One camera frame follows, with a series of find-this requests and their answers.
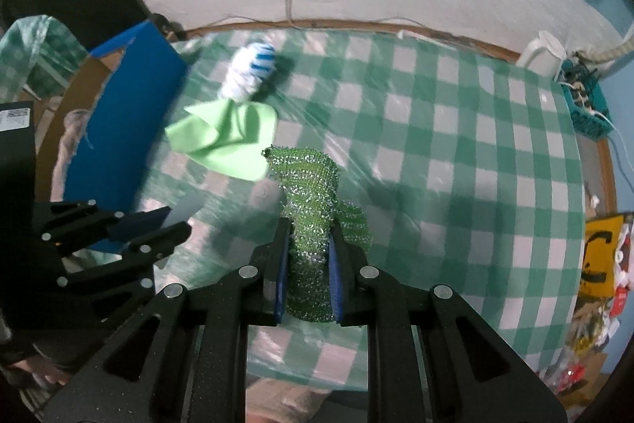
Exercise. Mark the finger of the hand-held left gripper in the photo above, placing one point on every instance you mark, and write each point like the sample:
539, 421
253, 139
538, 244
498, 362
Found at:
163, 237
138, 222

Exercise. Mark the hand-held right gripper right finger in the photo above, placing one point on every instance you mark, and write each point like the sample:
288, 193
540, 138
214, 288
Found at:
337, 284

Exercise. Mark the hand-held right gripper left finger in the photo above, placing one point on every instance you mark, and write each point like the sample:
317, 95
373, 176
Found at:
279, 274

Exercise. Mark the green mesh scourer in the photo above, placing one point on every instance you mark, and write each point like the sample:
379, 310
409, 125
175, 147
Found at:
307, 205

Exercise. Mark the blue-edged cardboard box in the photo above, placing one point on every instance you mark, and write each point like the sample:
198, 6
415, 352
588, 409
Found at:
124, 106

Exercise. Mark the light green cloth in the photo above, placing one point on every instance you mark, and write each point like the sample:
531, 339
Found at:
233, 140

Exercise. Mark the checkered plastic cover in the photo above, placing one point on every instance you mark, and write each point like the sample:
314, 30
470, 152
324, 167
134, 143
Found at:
44, 46

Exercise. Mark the green checkered tablecloth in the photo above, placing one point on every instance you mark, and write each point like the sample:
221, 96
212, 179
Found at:
446, 155

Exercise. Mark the white blue-striped rolled sock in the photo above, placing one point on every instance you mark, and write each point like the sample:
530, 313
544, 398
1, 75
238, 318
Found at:
245, 76

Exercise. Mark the yellow card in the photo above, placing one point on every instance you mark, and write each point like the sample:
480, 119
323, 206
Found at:
602, 254

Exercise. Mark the teal plastic basket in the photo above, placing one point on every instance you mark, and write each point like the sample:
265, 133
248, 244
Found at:
587, 115

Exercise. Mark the white plastic appliance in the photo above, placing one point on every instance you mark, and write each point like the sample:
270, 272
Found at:
540, 54

